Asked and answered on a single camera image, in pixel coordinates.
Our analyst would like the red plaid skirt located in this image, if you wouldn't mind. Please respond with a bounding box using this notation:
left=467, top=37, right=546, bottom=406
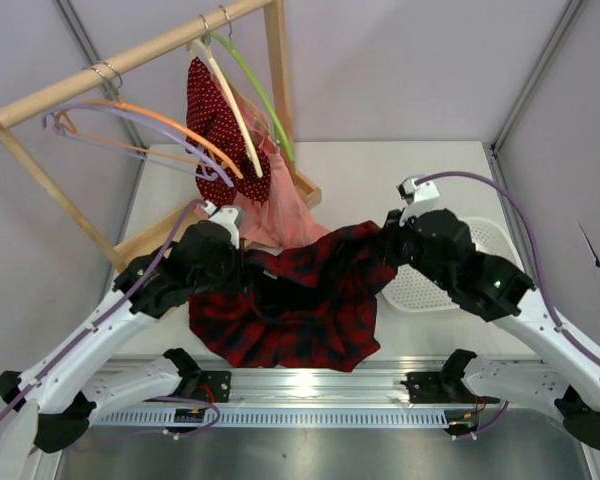
left=189, top=221, right=396, bottom=372

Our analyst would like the purple plastic hanger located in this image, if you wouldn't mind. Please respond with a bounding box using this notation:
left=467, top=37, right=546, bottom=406
left=58, top=110, right=212, bottom=178

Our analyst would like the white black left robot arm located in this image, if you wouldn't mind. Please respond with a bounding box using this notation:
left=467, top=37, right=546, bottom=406
left=0, top=206, right=242, bottom=453

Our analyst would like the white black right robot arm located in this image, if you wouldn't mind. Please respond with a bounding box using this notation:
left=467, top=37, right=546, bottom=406
left=382, top=209, right=600, bottom=451

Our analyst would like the pink skirt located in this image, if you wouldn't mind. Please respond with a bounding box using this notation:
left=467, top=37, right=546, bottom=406
left=232, top=89, right=329, bottom=249

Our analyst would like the red polka dot skirt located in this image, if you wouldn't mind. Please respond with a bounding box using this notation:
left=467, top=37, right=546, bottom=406
left=186, top=58, right=271, bottom=206

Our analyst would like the green plastic hanger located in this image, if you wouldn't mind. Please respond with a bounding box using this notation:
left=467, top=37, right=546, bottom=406
left=211, top=33, right=295, bottom=163

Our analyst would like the orange plastic hanger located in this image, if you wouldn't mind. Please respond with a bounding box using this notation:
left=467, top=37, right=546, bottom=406
left=42, top=99, right=244, bottom=187

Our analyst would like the cream plastic hanger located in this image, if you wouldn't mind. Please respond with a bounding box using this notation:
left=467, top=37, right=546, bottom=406
left=186, top=39, right=263, bottom=178

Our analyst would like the white perforated plastic basket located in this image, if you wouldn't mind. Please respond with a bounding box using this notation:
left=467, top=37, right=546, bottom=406
left=380, top=215, right=522, bottom=313

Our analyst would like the wooden clothes rack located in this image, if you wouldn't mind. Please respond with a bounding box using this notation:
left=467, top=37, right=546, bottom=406
left=0, top=1, right=321, bottom=272

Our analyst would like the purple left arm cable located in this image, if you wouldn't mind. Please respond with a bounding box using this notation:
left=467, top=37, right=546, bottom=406
left=0, top=198, right=206, bottom=446

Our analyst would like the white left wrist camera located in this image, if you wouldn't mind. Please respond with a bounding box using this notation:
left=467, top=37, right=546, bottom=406
left=202, top=200, right=245, bottom=249

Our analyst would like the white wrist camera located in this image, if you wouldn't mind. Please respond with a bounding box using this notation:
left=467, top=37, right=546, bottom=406
left=202, top=200, right=245, bottom=249
left=397, top=176, right=440, bottom=226

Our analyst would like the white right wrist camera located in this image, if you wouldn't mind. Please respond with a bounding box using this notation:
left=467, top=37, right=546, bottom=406
left=397, top=176, right=440, bottom=226

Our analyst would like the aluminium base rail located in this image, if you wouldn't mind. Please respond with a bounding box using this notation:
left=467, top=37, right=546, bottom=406
left=94, top=355, right=596, bottom=411

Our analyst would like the white slotted cable duct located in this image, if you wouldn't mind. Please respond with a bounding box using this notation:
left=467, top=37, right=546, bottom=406
left=96, top=406, right=449, bottom=429

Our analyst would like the aluminium frame post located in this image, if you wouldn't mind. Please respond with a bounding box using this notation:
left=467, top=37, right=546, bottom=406
left=490, top=0, right=588, bottom=157

